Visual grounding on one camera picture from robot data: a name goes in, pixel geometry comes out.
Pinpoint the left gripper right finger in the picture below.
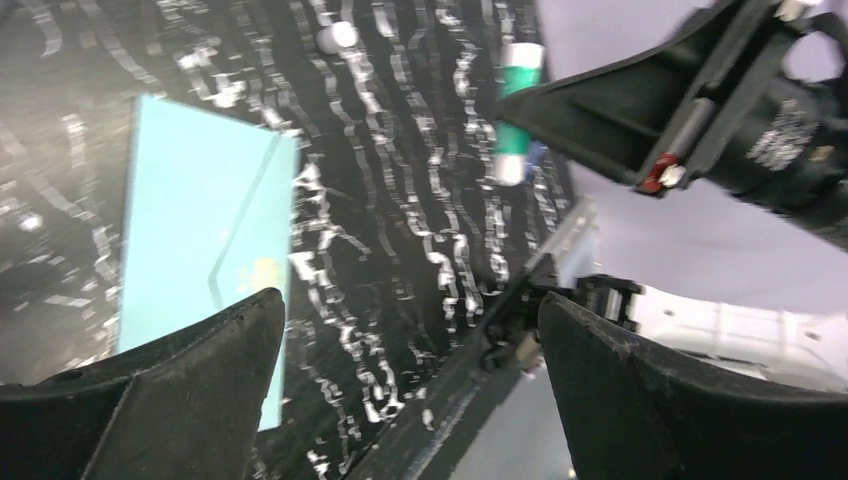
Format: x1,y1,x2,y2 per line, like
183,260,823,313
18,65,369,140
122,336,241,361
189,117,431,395
538,293,847,479

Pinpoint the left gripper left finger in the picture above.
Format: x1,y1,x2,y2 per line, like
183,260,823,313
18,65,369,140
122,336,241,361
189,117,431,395
1,288,285,479

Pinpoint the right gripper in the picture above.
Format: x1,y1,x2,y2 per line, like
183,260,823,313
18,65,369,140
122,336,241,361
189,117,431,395
519,1,812,196

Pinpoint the green white glue stick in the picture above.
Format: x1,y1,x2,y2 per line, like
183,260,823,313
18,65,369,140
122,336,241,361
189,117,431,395
493,42,545,186

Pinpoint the light green envelope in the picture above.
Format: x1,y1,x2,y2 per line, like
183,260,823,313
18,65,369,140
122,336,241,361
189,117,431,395
115,93,301,433

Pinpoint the white glue stick cap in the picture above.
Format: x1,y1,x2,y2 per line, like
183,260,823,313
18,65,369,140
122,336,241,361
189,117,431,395
316,21,359,55

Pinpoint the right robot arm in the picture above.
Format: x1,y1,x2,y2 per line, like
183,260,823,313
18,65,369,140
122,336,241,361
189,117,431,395
500,1,847,393

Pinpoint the blue pen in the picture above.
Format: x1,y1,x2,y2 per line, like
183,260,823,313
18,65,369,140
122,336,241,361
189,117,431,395
524,141,548,180

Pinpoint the aluminium frame rail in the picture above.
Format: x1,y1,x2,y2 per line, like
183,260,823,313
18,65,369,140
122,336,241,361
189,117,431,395
524,196,601,287

